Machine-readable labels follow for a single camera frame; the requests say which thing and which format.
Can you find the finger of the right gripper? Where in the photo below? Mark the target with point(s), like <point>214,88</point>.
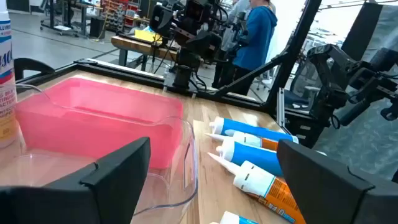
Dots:
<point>161,20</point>
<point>203,45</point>

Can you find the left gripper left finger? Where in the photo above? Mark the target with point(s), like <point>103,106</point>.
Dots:
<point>77,199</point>

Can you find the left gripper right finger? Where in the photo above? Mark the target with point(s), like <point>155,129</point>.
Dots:
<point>335,199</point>

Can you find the orange sealant tube white nozzle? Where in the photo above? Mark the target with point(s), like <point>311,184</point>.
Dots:
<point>270,189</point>
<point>248,139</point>

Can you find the blue silicone tube white cap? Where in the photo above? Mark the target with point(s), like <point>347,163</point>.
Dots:
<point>248,128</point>
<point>255,157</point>
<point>231,218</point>

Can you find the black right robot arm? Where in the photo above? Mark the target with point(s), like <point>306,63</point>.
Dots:
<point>183,76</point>

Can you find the black background robot arm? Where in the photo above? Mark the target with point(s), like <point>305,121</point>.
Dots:
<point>332,71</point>

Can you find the Lysol wipes canister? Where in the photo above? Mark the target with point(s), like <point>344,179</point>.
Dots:
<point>6,77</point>

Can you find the yellow object on workbench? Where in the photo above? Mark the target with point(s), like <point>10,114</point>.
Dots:
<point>146,35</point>

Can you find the clear plastic bin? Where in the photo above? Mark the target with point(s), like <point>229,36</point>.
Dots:
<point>62,171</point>

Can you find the wooden background workbench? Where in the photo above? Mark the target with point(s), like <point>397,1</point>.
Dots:
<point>136,46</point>

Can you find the red parts shelf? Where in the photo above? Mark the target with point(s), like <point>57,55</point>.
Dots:
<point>124,12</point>

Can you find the person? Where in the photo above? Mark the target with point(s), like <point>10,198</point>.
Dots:
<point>255,40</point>
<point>237,9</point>

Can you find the black floor box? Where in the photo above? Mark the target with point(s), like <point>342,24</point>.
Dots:
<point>98,28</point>

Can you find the pink plastic bin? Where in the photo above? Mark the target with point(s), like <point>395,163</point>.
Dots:
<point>93,124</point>

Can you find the office chair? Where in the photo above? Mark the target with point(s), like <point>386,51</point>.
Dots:
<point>303,81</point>

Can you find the dark background panel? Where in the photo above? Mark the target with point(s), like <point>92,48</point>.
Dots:
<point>362,31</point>

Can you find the background desk frame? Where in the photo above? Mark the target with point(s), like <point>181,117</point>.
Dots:
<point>51,15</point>

